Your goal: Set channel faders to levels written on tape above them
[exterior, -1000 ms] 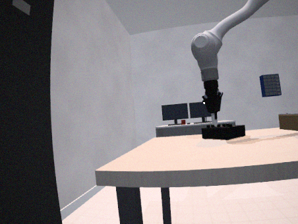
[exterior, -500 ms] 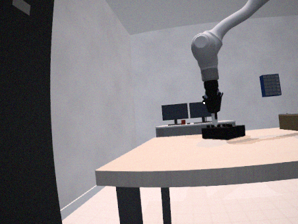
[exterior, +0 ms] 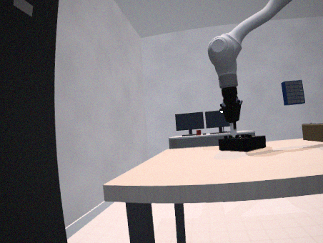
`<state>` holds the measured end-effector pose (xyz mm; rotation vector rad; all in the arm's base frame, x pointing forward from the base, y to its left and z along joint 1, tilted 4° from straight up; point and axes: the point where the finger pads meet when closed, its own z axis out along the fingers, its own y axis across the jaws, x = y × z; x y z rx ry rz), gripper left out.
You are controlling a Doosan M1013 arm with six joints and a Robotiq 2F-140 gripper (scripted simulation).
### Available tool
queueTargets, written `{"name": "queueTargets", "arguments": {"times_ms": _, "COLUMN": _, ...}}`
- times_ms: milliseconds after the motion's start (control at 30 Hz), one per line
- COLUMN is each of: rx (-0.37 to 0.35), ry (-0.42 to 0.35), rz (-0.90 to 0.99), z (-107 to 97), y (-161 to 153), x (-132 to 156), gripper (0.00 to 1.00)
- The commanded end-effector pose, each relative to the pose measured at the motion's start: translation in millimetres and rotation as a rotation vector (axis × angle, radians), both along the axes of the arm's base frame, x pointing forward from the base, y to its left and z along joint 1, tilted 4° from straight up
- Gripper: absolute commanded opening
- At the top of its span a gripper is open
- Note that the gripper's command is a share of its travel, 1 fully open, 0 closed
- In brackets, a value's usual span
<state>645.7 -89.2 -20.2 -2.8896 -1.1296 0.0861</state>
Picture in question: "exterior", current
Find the black lighting desk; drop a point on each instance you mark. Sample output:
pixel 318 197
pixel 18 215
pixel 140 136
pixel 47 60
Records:
pixel 242 144

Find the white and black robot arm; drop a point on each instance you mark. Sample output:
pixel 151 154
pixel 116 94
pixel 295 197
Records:
pixel 223 51

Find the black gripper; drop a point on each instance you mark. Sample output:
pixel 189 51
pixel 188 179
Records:
pixel 232 109

